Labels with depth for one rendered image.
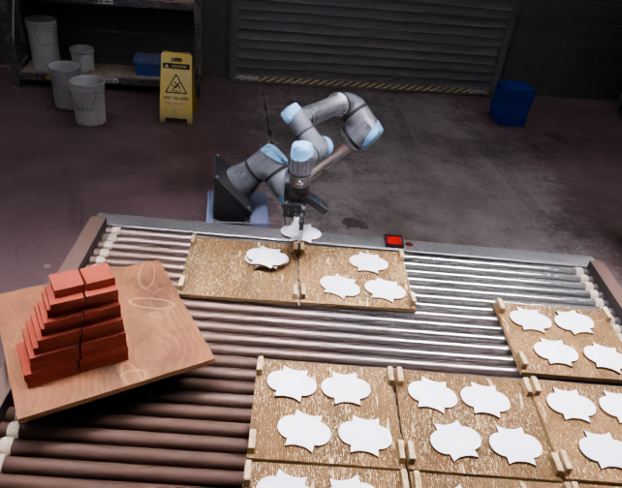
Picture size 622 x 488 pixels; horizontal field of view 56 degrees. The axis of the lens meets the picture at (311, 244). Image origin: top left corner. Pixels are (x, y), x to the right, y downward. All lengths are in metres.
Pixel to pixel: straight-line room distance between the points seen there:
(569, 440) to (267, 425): 0.84
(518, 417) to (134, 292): 1.20
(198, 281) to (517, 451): 1.15
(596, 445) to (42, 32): 5.76
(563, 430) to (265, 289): 1.03
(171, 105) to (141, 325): 4.01
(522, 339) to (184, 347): 1.12
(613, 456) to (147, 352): 1.30
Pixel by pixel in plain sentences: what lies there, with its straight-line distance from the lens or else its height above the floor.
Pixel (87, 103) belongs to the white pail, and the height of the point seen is 0.22.
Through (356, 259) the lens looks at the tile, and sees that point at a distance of 2.27.
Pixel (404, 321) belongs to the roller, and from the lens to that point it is 2.08.
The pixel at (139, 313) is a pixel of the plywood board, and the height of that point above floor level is 1.04.
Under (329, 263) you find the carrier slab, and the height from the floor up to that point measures 0.94.
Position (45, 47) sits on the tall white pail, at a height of 0.37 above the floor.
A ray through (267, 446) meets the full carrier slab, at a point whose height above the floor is 0.94.
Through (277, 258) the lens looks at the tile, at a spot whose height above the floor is 0.97.
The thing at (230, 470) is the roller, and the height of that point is 0.89.
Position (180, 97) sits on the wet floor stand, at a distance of 5.62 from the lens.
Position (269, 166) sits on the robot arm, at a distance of 2.50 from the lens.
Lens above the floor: 2.23
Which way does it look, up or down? 34 degrees down
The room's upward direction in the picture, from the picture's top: 7 degrees clockwise
